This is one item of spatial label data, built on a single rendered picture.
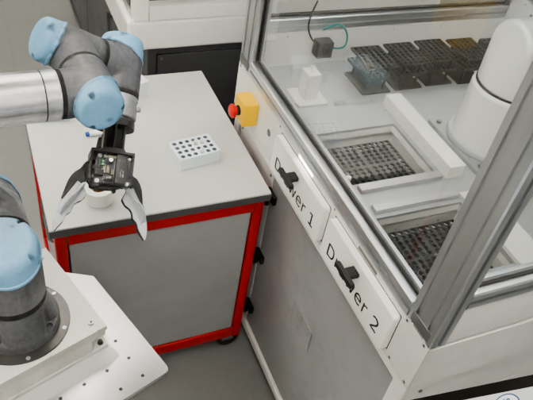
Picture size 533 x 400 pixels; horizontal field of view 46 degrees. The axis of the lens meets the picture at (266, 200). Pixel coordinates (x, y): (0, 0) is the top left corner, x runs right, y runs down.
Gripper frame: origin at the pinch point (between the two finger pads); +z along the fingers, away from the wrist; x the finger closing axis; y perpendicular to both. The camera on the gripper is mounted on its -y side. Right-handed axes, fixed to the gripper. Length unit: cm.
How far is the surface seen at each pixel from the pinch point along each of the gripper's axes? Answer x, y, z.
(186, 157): 26, -53, -29
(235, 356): 61, -104, 26
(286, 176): 45, -28, -22
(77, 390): 1.3, -20.1, 27.6
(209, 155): 32, -54, -31
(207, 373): 51, -102, 32
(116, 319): 8.6, -28.8, 14.1
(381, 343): 59, -5, 15
